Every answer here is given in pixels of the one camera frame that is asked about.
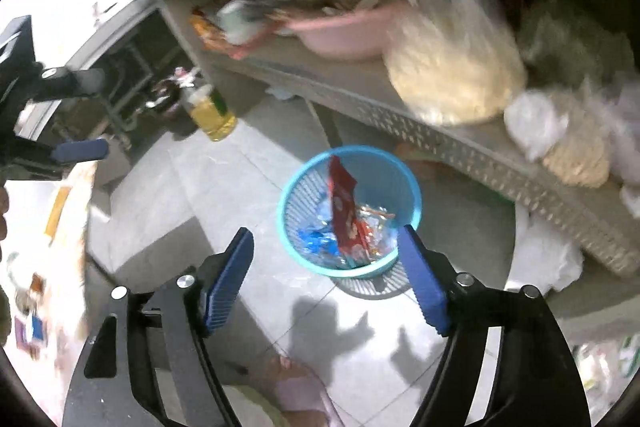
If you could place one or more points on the table with patterned cloth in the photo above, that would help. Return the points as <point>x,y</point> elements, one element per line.
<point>30,267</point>

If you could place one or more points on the orange yellow snack packet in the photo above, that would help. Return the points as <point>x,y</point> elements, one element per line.
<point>210,32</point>

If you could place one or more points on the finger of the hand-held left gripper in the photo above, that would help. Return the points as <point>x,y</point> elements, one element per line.
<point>87,81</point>
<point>82,151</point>

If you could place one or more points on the small white plastic bag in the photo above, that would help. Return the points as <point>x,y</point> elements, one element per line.
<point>532,122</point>

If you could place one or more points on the small colourful wrapper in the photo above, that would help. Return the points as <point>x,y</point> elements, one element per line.
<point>30,337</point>

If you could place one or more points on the blue candy wrapper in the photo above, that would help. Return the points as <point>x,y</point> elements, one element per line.
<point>312,239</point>

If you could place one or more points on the pink plastic basin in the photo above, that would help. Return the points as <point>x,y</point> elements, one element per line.
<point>345,37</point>

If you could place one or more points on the large pale yellow food bag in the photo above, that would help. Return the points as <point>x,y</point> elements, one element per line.
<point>450,77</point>

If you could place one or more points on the metal pipe frame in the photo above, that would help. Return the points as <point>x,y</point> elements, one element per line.
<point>130,77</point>

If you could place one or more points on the large white plastic bag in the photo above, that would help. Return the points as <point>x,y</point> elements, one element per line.
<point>545,252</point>

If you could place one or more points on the black ceramic jar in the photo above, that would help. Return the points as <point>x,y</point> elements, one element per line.
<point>165,94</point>

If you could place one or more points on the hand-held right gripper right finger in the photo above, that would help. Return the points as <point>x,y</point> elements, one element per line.
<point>422,282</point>

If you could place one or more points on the red snack wrapper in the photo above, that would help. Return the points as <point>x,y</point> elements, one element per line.
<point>342,202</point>

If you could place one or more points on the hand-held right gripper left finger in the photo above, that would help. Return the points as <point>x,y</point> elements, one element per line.
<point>227,287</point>

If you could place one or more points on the yellow cooking oil bottle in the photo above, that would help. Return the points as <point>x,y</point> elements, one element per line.
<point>215,119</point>

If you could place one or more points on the small bag of pale grains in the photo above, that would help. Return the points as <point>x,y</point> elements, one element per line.
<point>575,152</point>

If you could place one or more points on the person's foot in pink slipper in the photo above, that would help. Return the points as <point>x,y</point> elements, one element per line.
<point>300,394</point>

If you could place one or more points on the blue plastic basket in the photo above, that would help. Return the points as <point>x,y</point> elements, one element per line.
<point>305,202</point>

